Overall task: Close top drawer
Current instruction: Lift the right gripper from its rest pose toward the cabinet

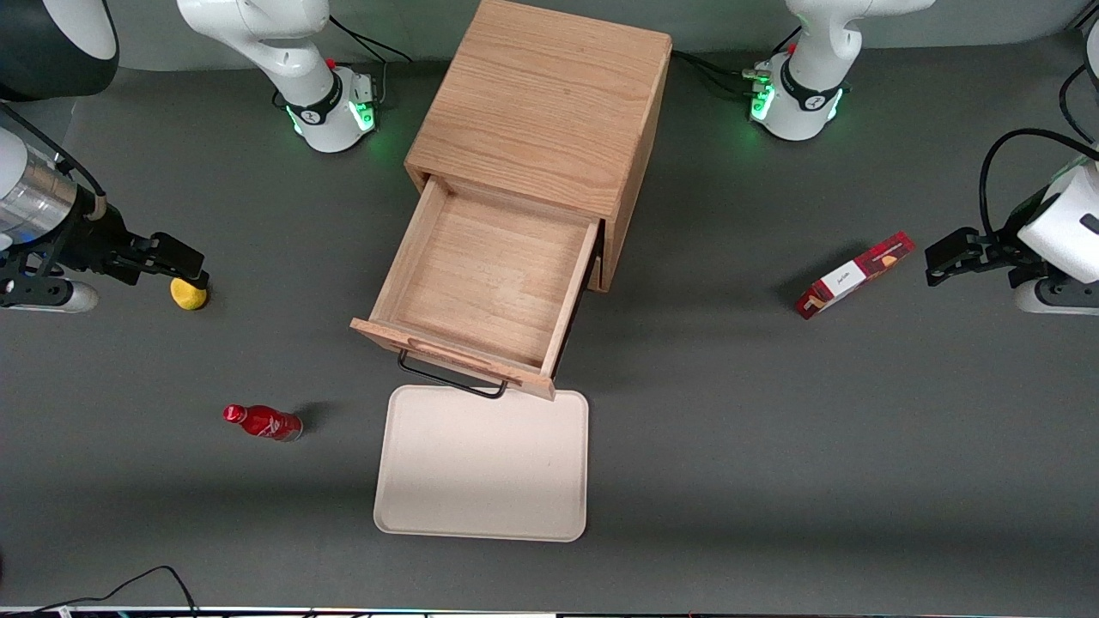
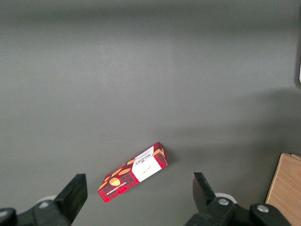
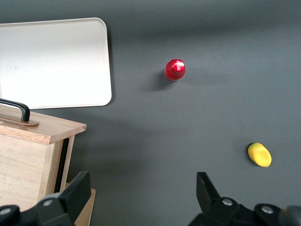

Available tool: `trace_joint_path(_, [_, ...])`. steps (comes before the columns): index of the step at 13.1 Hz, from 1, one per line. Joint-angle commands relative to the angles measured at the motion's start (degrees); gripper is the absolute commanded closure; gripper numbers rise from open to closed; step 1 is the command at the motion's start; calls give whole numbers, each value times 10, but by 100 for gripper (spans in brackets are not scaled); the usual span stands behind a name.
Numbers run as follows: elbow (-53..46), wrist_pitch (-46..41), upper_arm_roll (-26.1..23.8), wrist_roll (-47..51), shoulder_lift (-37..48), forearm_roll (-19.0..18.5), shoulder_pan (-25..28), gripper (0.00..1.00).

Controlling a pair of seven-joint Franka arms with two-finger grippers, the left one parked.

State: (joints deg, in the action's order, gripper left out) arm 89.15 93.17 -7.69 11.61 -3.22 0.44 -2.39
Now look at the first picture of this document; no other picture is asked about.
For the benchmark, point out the yellow lemon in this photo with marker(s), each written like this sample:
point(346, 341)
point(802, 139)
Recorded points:
point(189, 297)

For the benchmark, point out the red tartan cookie box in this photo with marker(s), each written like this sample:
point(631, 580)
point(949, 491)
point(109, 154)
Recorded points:
point(850, 276)

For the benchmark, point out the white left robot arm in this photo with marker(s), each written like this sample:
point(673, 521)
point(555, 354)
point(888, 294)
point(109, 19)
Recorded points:
point(816, 51)

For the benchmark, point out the wooden drawer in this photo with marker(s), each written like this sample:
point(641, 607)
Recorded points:
point(489, 275)

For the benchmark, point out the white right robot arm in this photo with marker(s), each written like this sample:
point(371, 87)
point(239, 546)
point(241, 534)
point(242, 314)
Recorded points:
point(283, 43)

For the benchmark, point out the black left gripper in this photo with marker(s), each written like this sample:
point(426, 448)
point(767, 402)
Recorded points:
point(998, 250)

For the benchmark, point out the beige plastic tray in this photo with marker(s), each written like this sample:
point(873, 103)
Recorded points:
point(481, 468)

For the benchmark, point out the red bottle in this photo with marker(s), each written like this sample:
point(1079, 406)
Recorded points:
point(262, 422)

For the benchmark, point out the wooden drawer cabinet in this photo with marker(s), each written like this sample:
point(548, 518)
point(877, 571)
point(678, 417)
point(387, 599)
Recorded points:
point(541, 103)

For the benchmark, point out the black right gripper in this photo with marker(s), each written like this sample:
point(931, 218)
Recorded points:
point(93, 237)

